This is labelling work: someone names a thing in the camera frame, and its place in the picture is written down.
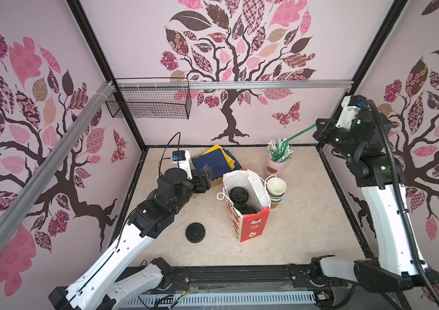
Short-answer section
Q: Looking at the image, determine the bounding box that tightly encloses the white red paper bag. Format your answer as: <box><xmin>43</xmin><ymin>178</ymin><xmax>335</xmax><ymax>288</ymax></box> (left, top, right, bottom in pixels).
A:
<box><xmin>216</xmin><ymin>169</ymin><xmax>271</xmax><ymax>243</ymax></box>

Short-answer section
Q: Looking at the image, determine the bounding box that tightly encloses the green straw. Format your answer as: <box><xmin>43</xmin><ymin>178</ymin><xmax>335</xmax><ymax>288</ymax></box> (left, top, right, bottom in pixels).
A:
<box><xmin>282</xmin><ymin>124</ymin><xmax>316</xmax><ymax>144</ymax></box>

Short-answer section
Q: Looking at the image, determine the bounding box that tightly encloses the stack of paper cups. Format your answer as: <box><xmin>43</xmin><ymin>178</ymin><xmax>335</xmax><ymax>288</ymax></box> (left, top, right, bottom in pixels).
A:
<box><xmin>265</xmin><ymin>175</ymin><xmax>287</xmax><ymax>209</ymax></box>

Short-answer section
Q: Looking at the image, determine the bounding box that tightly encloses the aluminium rail back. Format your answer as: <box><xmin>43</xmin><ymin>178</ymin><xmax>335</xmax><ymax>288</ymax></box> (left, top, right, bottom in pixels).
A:
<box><xmin>116</xmin><ymin>77</ymin><xmax>353</xmax><ymax>90</ymax></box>

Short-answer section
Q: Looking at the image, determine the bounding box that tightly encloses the aluminium rail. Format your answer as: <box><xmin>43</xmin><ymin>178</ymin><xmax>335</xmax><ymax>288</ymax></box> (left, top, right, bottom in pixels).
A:
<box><xmin>0</xmin><ymin>81</ymin><xmax>116</xmax><ymax>254</ymax></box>
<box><xmin>116</xmin><ymin>77</ymin><xmax>353</xmax><ymax>90</ymax></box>

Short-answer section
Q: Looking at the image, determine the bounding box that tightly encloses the pink straw holder cup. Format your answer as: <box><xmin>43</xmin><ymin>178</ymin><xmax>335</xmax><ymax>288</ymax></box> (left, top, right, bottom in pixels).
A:
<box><xmin>263</xmin><ymin>157</ymin><xmax>286</xmax><ymax>178</ymax></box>

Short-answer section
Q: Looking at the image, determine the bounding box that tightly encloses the black cup lid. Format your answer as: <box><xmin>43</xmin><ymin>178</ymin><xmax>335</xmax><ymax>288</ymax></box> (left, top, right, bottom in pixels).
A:
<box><xmin>229</xmin><ymin>187</ymin><xmax>249</xmax><ymax>205</ymax></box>
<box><xmin>238</xmin><ymin>205</ymin><xmax>257</xmax><ymax>215</ymax></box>

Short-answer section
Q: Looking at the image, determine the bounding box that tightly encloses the navy napkin stack box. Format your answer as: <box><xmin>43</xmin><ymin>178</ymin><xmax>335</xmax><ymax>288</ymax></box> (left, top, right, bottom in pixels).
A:
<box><xmin>192</xmin><ymin>145</ymin><xmax>242</xmax><ymax>182</ymax></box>

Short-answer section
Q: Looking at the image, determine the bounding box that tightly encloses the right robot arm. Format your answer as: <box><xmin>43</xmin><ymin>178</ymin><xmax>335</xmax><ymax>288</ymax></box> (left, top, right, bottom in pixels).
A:
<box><xmin>312</xmin><ymin>111</ymin><xmax>439</xmax><ymax>308</ymax></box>

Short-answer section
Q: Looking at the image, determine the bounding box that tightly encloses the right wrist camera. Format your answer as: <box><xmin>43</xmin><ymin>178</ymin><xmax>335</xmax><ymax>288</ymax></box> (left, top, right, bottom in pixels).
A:
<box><xmin>336</xmin><ymin>95</ymin><xmax>367</xmax><ymax>129</ymax></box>

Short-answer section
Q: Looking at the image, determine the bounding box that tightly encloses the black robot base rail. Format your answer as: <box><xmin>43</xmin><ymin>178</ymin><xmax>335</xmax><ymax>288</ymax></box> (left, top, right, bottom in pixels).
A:
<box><xmin>75</xmin><ymin>263</ymin><xmax>412</xmax><ymax>310</ymax></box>

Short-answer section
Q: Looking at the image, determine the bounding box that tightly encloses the white cable duct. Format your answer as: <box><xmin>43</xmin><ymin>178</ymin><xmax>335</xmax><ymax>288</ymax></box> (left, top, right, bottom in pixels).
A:
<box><xmin>121</xmin><ymin>291</ymin><xmax>316</xmax><ymax>309</ymax></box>

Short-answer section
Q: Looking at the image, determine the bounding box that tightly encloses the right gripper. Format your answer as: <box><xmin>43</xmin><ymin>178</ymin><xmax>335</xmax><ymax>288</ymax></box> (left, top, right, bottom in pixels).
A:
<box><xmin>311</xmin><ymin>116</ymin><xmax>355</xmax><ymax>165</ymax></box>

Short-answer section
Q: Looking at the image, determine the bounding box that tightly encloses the aluminium rail left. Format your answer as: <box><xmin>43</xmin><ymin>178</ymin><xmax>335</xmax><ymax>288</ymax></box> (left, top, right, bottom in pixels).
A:
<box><xmin>0</xmin><ymin>81</ymin><xmax>116</xmax><ymax>254</ymax></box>

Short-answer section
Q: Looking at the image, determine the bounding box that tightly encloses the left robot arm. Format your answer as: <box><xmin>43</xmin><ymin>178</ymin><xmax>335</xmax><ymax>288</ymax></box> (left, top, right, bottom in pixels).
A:
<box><xmin>49</xmin><ymin>167</ymin><xmax>213</xmax><ymax>309</ymax></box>

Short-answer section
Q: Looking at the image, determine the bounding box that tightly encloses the stack of black lids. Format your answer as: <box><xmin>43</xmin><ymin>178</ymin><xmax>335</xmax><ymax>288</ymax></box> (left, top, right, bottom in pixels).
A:
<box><xmin>185</xmin><ymin>222</ymin><xmax>206</xmax><ymax>244</ymax></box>

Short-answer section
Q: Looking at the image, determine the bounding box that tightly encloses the black wire basket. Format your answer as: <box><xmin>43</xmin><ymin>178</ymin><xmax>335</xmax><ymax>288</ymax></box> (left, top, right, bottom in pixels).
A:
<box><xmin>106</xmin><ymin>77</ymin><xmax>192</xmax><ymax>120</ymax></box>

